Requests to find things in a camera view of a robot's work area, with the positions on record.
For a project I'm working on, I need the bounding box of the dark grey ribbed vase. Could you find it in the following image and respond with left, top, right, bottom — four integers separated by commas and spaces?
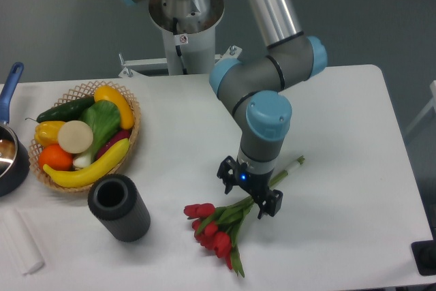
87, 174, 151, 242

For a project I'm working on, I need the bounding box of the black device at edge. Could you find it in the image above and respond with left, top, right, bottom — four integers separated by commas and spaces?
411, 240, 435, 276

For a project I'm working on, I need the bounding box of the yellow bell pepper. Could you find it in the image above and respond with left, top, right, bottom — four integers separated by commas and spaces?
34, 121, 65, 147

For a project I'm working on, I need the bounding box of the woven wicker basket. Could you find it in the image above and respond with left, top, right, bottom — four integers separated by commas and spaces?
29, 80, 141, 192

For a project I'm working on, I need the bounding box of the yellow banana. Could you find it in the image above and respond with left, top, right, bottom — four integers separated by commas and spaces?
43, 138, 130, 188

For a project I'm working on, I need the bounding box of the blue handled saucepan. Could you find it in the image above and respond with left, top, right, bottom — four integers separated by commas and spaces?
1, 62, 29, 196

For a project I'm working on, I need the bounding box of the white frame at right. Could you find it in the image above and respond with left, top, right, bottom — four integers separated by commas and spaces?
406, 80, 435, 136

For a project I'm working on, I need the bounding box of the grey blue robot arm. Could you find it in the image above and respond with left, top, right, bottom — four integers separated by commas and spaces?
124, 0, 328, 216

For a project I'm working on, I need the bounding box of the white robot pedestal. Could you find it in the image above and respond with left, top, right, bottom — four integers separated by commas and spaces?
119, 22, 243, 78

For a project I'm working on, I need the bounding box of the green cucumber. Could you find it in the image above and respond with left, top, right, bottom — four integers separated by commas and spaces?
26, 97, 95, 123

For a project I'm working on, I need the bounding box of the green bok choy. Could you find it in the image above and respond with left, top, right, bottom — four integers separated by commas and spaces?
73, 100, 121, 170

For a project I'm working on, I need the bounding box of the purple eggplant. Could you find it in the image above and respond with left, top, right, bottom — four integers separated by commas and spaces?
95, 129, 131, 159

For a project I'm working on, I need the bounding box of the yellow squash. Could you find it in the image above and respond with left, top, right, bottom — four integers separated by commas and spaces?
94, 85, 134, 129

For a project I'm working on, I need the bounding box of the orange fruit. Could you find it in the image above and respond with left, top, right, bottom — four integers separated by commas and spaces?
38, 144, 73, 171

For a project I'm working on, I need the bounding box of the white rolled cloth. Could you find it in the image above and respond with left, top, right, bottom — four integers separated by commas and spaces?
1, 209, 45, 275

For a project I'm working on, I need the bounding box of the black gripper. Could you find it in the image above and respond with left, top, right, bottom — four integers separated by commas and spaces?
217, 156, 283, 219

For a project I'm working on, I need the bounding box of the red tulip bouquet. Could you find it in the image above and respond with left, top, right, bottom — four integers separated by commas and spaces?
183, 155, 306, 278

